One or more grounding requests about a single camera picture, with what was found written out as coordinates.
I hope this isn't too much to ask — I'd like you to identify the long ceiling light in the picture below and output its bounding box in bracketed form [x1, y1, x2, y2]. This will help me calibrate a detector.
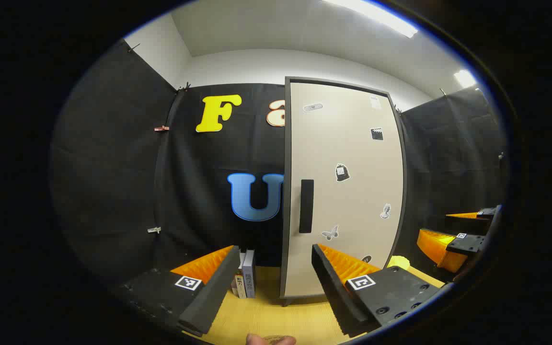
[323, 0, 419, 39]

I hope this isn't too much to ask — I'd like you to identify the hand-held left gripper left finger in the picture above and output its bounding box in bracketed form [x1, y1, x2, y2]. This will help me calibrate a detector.
[113, 245, 242, 337]

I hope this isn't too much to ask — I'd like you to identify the black door handle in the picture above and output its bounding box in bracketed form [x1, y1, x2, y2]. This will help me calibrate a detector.
[299, 179, 315, 234]

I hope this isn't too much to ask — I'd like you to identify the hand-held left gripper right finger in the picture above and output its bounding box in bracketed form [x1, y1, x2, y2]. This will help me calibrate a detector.
[311, 243, 445, 337]

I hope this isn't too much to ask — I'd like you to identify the small ceiling light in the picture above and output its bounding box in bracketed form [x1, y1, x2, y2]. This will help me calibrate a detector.
[454, 69, 477, 89]

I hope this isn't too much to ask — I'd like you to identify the yellow pumpkin-shaped toy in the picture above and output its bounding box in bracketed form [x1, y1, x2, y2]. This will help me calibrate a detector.
[387, 255, 411, 272]

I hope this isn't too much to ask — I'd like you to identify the blue-grey book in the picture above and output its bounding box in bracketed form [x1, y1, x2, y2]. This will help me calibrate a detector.
[242, 249, 257, 299]

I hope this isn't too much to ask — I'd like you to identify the white book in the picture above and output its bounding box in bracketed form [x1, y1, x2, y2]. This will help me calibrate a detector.
[235, 253, 248, 299]

